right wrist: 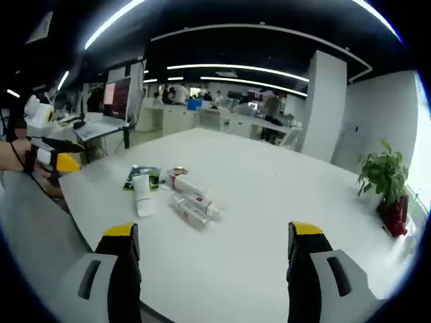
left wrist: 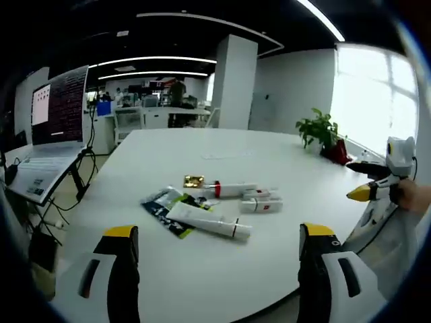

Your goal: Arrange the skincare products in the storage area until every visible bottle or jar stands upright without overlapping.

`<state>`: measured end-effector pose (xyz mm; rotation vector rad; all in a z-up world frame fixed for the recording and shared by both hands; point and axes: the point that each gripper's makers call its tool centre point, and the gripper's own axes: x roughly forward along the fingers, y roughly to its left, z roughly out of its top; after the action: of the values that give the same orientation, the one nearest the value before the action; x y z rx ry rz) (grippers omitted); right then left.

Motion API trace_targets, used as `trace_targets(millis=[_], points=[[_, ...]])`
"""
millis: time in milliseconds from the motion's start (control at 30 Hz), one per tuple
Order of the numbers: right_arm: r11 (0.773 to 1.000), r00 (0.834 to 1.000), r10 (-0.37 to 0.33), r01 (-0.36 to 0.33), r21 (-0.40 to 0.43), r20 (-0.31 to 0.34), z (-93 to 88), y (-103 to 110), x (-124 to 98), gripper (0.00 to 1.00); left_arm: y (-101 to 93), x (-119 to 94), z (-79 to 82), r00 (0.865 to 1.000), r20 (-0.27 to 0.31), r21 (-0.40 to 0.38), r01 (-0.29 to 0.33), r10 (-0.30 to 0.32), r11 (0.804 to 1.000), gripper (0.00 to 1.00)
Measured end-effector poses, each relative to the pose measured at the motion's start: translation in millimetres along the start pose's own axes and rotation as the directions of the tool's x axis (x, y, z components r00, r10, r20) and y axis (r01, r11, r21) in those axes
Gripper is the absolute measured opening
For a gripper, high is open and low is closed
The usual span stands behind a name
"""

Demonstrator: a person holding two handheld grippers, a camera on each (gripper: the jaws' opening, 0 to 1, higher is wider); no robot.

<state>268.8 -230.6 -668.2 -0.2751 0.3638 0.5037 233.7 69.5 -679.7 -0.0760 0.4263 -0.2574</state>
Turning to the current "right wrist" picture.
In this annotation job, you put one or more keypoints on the frosted skincare bottle red label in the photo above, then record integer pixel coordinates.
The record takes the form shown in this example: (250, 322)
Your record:
(188, 213)
(207, 206)

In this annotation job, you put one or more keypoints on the potted green plant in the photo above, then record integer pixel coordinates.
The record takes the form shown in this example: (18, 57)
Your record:
(384, 168)

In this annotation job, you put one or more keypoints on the green black skincare packet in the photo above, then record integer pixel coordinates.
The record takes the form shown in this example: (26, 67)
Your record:
(155, 180)

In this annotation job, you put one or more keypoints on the gold foil skincare sachet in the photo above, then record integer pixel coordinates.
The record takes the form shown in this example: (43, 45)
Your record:
(180, 170)

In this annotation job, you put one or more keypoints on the white skincare tube red stripe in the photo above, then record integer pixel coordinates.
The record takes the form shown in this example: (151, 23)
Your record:
(143, 198)

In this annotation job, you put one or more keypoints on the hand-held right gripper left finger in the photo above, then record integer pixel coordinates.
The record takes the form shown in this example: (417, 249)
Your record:
(118, 269)

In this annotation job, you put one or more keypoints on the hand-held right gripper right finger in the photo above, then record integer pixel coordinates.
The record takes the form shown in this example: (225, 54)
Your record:
(303, 276)

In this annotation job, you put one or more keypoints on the long ceiling light strip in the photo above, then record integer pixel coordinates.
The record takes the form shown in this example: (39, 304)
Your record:
(107, 25)
(208, 78)
(175, 67)

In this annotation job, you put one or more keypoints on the computer monitor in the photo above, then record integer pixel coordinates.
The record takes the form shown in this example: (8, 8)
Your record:
(116, 97)

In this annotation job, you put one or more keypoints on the white low cabinet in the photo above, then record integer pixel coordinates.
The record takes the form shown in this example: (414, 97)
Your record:
(151, 121)

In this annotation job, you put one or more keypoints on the blue storage box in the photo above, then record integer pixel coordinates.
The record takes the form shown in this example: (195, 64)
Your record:
(194, 104)

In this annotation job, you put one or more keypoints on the white standing desk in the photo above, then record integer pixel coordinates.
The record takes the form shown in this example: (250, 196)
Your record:
(97, 129)

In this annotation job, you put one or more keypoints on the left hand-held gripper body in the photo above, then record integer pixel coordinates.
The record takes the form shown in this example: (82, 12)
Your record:
(38, 114)

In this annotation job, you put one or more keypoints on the hanging ceiling sign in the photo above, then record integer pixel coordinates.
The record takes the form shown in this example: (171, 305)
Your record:
(40, 28)

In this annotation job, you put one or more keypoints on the white skincare bottle red collar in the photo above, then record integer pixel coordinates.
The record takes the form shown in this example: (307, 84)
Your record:
(188, 186)

